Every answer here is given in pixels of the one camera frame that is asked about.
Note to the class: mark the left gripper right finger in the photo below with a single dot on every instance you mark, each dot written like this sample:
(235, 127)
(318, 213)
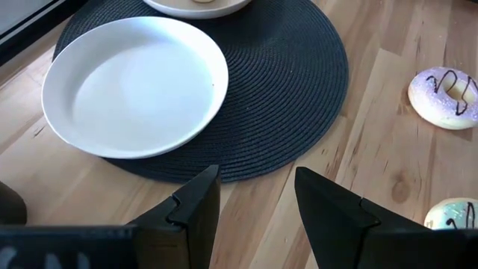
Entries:
(336, 231)

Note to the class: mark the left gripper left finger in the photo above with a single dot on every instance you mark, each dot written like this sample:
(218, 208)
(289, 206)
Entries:
(194, 224)

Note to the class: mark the large green chocolate-drizzled donut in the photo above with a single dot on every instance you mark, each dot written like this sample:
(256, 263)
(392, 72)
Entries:
(444, 214)

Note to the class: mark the large purple chocolate-drizzled donut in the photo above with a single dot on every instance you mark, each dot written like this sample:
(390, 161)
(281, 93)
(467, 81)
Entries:
(422, 101)

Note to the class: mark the white round plate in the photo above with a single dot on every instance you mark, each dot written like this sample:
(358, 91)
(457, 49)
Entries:
(142, 93)

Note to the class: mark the black round woven placemat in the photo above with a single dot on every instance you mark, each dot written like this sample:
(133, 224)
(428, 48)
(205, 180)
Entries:
(280, 93)

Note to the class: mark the green potted plant black pot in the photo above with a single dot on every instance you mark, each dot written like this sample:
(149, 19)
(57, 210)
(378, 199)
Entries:
(11, 205)

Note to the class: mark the beige round plate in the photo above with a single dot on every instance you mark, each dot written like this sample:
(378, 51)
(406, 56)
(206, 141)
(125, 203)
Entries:
(198, 13)

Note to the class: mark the black aluminium table frame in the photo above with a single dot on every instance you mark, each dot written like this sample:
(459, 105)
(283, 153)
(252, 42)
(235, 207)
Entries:
(22, 41)

